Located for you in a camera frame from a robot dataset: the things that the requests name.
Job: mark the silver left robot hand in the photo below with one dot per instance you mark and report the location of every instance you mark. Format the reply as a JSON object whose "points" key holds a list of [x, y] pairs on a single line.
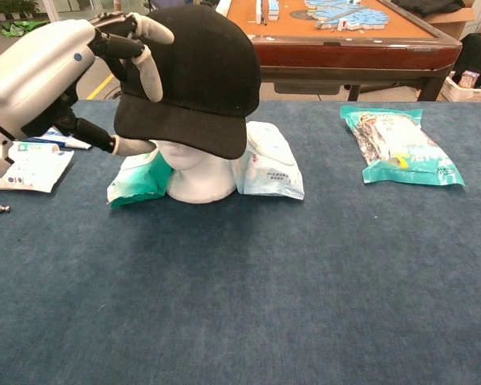
{"points": [[36, 76]]}

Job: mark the black baseball cap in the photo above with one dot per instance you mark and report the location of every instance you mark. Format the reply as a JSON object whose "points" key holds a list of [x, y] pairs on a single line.
{"points": [[200, 80]]}

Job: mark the green plastic wrapper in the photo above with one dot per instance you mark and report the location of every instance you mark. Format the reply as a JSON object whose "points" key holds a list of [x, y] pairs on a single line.
{"points": [[18, 29]]}

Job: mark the white foam mannequin head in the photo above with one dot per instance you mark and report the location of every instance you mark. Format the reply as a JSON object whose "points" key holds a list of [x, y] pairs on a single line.
{"points": [[200, 176]]}

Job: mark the black bag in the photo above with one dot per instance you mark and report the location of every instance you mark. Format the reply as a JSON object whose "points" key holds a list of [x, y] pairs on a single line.
{"points": [[479, 52]]}

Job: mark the green white toothpaste tube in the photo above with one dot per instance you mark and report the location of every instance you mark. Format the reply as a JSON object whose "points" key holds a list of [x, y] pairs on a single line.
{"points": [[32, 147]]}

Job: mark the blue white toothpaste tube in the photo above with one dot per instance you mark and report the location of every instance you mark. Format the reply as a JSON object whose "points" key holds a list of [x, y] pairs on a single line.
{"points": [[70, 141]]}

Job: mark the potted green plants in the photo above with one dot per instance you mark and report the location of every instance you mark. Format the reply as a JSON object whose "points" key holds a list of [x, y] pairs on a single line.
{"points": [[8, 8]]}

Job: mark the white printed pouch package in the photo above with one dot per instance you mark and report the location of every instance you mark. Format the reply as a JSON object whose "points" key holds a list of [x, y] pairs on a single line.
{"points": [[36, 172]]}

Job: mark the wooden pole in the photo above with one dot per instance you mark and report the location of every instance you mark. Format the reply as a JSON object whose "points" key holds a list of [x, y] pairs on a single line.
{"points": [[118, 6]]}

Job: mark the green white wet wipes pack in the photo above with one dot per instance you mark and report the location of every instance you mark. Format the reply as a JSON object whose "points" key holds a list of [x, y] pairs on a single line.
{"points": [[136, 184]]}

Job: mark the upright white mahjong tile row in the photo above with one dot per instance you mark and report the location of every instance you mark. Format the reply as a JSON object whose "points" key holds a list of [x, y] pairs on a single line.
{"points": [[259, 12]]}

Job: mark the blue mahjong tile stack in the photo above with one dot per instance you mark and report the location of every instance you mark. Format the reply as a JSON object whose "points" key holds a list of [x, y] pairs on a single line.
{"points": [[273, 10]]}

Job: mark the blue white wet wipes pack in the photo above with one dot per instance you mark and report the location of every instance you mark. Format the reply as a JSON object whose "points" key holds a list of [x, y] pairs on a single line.
{"points": [[268, 168]]}

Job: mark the blue felt table cloth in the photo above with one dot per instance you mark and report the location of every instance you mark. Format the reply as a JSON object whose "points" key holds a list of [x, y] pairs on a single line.
{"points": [[240, 301]]}

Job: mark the brown mahjong table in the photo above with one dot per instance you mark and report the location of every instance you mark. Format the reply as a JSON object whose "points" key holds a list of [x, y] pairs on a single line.
{"points": [[344, 52]]}

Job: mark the blue mahjong tile layout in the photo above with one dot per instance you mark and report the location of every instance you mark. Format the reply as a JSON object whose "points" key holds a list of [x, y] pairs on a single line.
{"points": [[356, 16]]}

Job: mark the teal snack food package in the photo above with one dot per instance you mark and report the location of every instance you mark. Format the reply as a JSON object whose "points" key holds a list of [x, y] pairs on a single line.
{"points": [[405, 148]]}

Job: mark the black cloth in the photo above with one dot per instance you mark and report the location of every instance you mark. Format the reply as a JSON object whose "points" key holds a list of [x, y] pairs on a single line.
{"points": [[425, 6]]}

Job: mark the cardboard box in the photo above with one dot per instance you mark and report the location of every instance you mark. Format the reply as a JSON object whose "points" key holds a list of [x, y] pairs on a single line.
{"points": [[453, 24]]}

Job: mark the white plastic crate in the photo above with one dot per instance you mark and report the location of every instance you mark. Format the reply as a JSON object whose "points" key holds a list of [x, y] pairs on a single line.
{"points": [[465, 95]]}

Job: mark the small milk carton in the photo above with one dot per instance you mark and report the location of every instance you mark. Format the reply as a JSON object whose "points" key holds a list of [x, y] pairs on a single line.
{"points": [[469, 78]]}

